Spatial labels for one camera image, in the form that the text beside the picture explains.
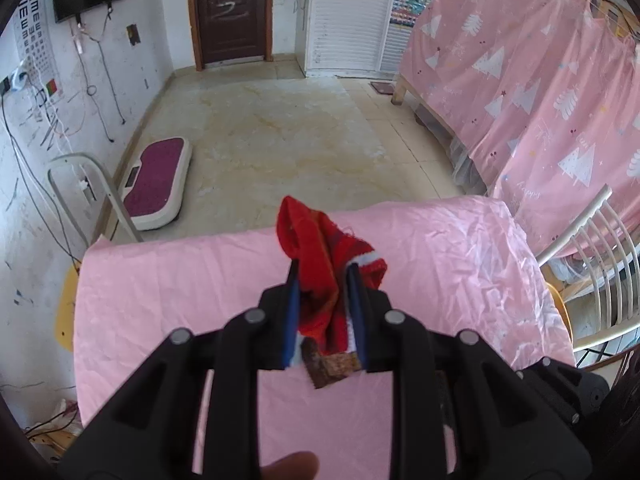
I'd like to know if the left hand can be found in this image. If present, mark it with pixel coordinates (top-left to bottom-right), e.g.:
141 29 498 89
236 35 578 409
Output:
260 451 320 480

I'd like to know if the yellow stool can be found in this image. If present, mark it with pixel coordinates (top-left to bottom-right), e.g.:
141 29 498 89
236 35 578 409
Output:
54 266 79 352

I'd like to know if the white louvered wardrobe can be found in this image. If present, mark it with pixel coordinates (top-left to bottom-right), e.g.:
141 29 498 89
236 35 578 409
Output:
296 0 431 80

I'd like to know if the eye chart poster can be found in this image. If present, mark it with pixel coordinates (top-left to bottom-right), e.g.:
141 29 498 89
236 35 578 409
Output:
11 0 61 101

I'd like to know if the pink bed sheet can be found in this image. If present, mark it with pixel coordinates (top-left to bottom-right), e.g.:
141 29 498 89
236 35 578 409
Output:
74 196 574 479

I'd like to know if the pink tree print curtain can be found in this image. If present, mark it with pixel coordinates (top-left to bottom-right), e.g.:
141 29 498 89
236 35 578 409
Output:
399 0 639 252

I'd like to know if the red striped knitted sock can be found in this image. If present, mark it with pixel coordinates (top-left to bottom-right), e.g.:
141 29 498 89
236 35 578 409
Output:
277 196 387 356

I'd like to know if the brown snack packet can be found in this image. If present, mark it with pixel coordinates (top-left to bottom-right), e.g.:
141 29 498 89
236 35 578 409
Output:
300 337 361 389

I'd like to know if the white metal frame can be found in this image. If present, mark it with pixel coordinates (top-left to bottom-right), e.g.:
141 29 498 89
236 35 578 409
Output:
46 152 147 246

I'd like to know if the dark brown door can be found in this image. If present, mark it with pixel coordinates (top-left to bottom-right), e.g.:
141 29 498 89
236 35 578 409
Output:
188 0 273 70

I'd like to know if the orange chair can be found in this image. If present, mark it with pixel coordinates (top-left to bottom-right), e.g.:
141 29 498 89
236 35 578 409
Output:
546 283 574 341

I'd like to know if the purple vibration plate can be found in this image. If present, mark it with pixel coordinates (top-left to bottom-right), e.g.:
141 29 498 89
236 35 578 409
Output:
122 136 193 231

